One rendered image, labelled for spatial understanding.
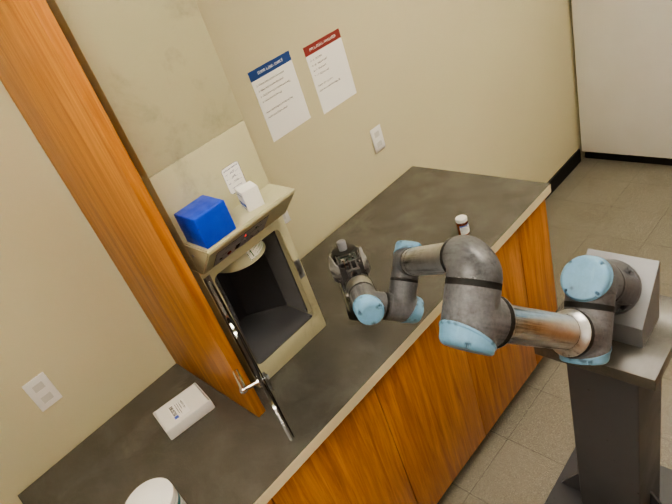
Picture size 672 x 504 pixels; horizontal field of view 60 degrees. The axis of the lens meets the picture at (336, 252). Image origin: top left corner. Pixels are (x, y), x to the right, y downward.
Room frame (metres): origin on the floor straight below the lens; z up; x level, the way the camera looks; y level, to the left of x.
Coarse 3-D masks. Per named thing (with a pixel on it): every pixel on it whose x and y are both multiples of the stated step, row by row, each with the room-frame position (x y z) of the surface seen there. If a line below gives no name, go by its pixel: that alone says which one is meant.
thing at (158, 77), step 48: (48, 0) 1.41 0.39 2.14; (96, 0) 1.44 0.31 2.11; (144, 0) 1.50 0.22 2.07; (192, 0) 1.57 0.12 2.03; (96, 48) 1.41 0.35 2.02; (144, 48) 1.47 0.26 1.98; (192, 48) 1.54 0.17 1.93; (144, 96) 1.44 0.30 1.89; (192, 96) 1.51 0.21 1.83; (144, 144) 1.40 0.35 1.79; (192, 144) 1.47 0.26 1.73
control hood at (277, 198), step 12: (264, 192) 1.52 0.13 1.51; (276, 192) 1.49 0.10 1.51; (288, 192) 1.47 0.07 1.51; (240, 204) 1.50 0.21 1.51; (264, 204) 1.44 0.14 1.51; (276, 204) 1.44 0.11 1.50; (288, 204) 1.52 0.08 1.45; (240, 216) 1.42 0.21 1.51; (252, 216) 1.40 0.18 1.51; (264, 216) 1.42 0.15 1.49; (276, 216) 1.51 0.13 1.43; (240, 228) 1.36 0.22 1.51; (264, 228) 1.50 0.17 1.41; (228, 240) 1.33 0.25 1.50; (192, 252) 1.36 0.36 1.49; (204, 252) 1.30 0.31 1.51; (216, 252) 1.32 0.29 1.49; (204, 264) 1.33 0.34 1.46
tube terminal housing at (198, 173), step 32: (192, 160) 1.46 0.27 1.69; (224, 160) 1.51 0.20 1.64; (256, 160) 1.57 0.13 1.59; (160, 192) 1.39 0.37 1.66; (192, 192) 1.44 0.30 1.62; (224, 192) 1.49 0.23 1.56; (288, 256) 1.58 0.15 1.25; (224, 320) 1.39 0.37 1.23; (320, 320) 1.56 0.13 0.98; (288, 352) 1.47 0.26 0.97
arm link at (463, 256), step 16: (400, 240) 1.31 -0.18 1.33; (448, 240) 1.04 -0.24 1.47; (464, 240) 0.99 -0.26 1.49; (480, 240) 0.98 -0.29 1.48; (400, 256) 1.26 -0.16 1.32; (416, 256) 1.16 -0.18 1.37; (432, 256) 1.08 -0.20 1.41; (448, 256) 0.98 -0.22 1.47; (464, 256) 0.94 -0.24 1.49; (480, 256) 0.93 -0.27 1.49; (496, 256) 0.94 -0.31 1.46; (400, 272) 1.25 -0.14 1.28; (416, 272) 1.17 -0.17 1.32; (432, 272) 1.09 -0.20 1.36; (448, 272) 0.94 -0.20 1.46; (464, 272) 0.91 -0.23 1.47; (480, 272) 0.90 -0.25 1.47; (496, 272) 0.90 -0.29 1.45
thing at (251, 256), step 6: (258, 246) 1.54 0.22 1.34; (264, 246) 1.56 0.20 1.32; (246, 252) 1.51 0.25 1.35; (252, 252) 1.51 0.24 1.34; (258, 252) 1.52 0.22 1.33; (240, 258) 1.50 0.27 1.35; (246, 258) 1.50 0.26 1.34; (252, 258) 1.50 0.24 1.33; (258, 258) 1.51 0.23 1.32; (234, 264) 1.49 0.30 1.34; (240, 264) 1.49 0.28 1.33; (246, 264) 1.49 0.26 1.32; (222, 270) 1.50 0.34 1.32; (228, 270) 1.49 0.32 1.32; (234, 270) 1.49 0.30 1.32
